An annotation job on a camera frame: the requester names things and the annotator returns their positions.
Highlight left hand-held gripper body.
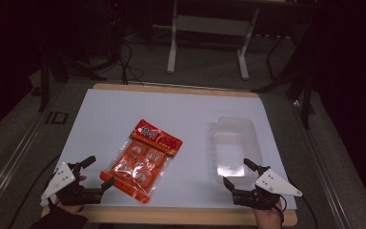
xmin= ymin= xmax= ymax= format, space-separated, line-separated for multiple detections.
xmin=40 ymin=162 xmax=105 ymax=206

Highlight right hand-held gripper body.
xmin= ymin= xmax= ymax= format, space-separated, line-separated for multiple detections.
xmin=232 ymin=165 xmax=303 ymax=211

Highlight clear plastic container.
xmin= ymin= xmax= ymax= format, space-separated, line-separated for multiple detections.
xmin=207 ymin=116 xmax=265 ymax=187

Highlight orange snack packet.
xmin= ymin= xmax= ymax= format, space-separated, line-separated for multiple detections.
xmin=99 ymin=118 xmax=184 ymax=205

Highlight person's left hand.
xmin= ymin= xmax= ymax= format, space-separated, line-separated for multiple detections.
xmin=55 ymin=202 xmax=84 ymax=216

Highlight person's right hand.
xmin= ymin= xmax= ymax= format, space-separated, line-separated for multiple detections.
xmin=253 ymin=202 xmax=284 ymax=229

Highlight black floor socket plate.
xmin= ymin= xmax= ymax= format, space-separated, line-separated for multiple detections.
xmin=45 ymin=111 xmax=70 ymax=125

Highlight black metal stand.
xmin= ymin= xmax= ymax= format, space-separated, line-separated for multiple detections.
xmin=37 ymin=52 xmax=109 ymax=113
xmin=252 ymin=30 xmax=317 ymax=130

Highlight white paper sheet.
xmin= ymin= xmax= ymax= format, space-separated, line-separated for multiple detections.
xmin=40 ymin=88 xmax=298 ymax=211

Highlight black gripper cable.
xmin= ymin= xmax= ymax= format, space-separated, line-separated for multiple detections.
xmin=278 ymin=182 xmax=319 ymax=229
xmin=9 ymin=155 xmax=62 ymax=229

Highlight grey metal rail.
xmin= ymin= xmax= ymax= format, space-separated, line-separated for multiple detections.
xmin=290 ymin=99 xmax=354 ymax=229
xmin=0 ymin=104 xmax=53 ymax=213

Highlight black floor cables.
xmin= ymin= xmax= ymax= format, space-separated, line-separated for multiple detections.
xmin=119 ymin=39 xmax=146 ymax=86

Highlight white metal table frame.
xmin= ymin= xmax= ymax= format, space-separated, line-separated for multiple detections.
xmin=166 ymin=0 xmax=262 ymax=81

